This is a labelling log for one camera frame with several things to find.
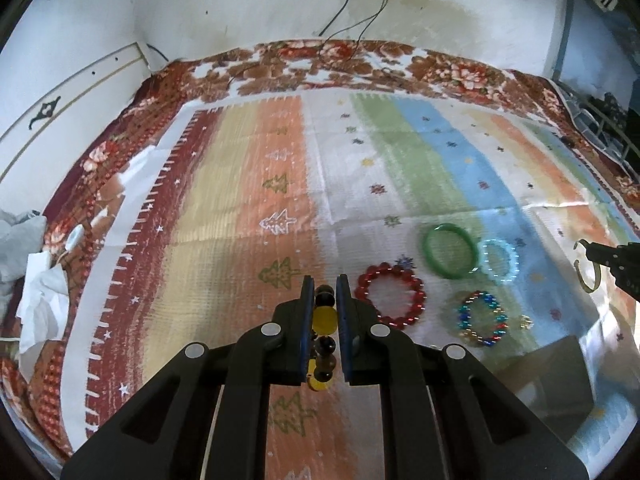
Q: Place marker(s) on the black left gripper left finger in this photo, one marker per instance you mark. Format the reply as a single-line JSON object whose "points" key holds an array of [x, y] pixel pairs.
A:
{"points": [[298, 334]]}

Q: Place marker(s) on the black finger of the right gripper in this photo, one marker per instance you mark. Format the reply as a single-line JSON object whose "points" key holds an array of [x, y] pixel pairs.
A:
{"points": [[623, 262]]}

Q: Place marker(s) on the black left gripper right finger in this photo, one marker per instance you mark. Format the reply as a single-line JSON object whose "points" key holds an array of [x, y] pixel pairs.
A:
{"points": [[350, 333]]}

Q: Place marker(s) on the green jade bangle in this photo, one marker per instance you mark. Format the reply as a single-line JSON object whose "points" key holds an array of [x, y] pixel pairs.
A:
{"points": [[450, 251]]}

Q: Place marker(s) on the grey box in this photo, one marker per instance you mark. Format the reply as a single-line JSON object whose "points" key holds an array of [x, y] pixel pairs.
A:
{"points": [[554, 383]]}

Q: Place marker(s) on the striped colourful bed mat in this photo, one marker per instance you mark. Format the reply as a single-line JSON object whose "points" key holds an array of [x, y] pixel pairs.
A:
{"points": [[221, 215]]}

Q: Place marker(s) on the white crumpled cloth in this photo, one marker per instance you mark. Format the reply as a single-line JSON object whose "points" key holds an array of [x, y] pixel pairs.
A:
{"points": [[45, 303]]}

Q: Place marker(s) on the grey crumpled cloth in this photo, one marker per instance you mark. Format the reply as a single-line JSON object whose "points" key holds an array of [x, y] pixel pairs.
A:
{"points": [[21, 235]]}

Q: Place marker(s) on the metal wire rack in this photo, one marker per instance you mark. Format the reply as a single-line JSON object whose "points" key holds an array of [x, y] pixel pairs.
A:
{"points": [[603, 123]]}

